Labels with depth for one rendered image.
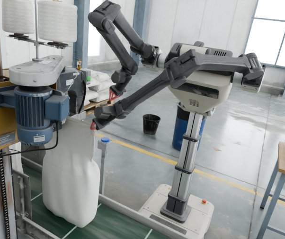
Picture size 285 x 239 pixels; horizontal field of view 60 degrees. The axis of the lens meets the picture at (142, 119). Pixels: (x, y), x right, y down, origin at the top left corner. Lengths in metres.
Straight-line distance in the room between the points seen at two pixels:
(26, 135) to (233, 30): 8.44
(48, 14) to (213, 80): 0.88
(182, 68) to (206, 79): 0.43
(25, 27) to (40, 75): 0.36
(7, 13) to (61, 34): 0.32
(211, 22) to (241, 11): 0.96
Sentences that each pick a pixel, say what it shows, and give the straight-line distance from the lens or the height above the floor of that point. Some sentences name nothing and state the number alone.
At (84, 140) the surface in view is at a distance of 1.51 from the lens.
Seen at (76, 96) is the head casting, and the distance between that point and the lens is 1.57.
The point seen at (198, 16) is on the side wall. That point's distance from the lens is 9.44.
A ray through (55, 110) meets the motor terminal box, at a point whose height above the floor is 1.26.
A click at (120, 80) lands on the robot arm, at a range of 1.37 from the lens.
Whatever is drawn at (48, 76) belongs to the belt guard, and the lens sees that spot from 1.08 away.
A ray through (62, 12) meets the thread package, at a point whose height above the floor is 1.65.
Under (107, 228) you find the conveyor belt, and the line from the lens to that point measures 1.78.
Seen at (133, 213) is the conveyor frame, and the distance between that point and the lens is 1.85.
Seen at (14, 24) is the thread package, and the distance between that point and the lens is 1.36.
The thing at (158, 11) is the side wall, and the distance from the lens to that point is 9.98.
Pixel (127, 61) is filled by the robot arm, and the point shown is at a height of 1.45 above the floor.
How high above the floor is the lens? 1.65
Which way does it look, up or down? 21 degrees down
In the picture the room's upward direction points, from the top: 7 degrees clockwise
